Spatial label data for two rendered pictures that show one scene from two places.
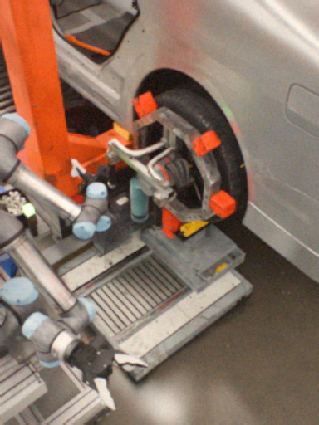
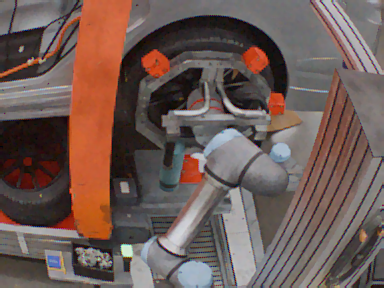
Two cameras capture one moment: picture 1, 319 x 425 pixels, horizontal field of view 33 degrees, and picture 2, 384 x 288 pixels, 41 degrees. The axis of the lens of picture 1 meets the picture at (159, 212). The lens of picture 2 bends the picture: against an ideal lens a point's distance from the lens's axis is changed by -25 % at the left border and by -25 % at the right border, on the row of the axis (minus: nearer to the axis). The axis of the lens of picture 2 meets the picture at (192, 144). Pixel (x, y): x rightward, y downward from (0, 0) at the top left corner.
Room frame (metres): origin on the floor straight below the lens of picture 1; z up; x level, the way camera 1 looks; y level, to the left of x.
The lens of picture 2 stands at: (1.08, 1.78, 2.71)
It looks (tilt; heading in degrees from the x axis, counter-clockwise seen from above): 46 degrees down; 293
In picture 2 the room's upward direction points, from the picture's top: 11 degrees clockwise
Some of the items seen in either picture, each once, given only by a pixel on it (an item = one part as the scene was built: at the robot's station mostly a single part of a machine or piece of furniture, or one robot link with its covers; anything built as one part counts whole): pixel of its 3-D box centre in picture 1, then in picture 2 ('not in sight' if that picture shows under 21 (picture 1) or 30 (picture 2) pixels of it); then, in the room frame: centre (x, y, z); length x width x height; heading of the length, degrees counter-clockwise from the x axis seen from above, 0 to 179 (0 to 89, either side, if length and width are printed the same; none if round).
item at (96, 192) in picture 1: (95, 201); (281, 162); (1.39, 0.24, 1.09); 0.11 x 0.08 x 0.11; 168
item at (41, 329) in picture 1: (44, 332); not in sight; (0.76, 0.31, 1.21); 0.11 x 0.08 x 0.09; 58
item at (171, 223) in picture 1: (177, 216); (190, 157); (1.88, -0.09, 0.48); 0.16 x 0.12 x 0.17; 131
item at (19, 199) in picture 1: (17, 208); (92, 261); (1.88, 0.74, 0.51); 0.20 x 0.14 x 0.13; 33
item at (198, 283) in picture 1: (191, 246); (176, 184); (1.96, -0.19, 0.13); 0.50 x 0.36 x 0.10; 41
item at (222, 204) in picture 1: (222, 204); (273, 103); (1.62, -0.27, 0.85); 0.09 x 0.08 x 0.07; 41
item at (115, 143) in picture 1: (139, 137); (190, 92); (1.85, 0.09, 1.03); 0.19 x 0.18 x 0.11; 131
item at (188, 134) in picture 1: (174, 167); (204, 103); (1.85, -0.06, 0.85); 0.54 x 0.07 x 0.54; 41
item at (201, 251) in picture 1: (193, 224); (180, 158); (1.97, -0.19, 0.32); 0.40 x 0.30 x 0.28; 41
